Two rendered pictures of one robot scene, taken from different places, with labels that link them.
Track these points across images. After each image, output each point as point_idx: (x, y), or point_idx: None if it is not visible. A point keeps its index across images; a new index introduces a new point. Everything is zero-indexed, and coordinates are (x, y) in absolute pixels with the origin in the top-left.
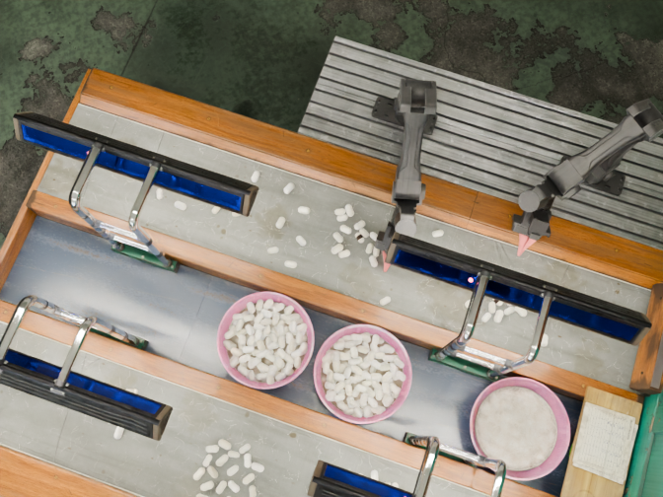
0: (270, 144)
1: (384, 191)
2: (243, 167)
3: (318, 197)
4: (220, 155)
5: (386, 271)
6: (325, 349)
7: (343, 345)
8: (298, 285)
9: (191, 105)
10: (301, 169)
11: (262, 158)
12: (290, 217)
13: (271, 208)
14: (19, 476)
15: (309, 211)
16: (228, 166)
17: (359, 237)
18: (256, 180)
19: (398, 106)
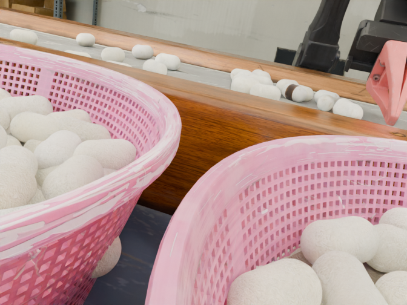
0: (124, 33)
1: (318, 76)
2: (68, 40)
3: (195, 70)
4: (36, 32)
5: (400, 115)
6: (253, 219)
7: (375, 232)
8: (131, 69)
9: (25, 11)
10: (168, 50)
11: (106, 39)
12: (136, 65)
13: (100, 56)
14: None
15: (178, 60)
16: (43, 36)
17: (295, 85)
18: (84, 37)
19: (311, 31)
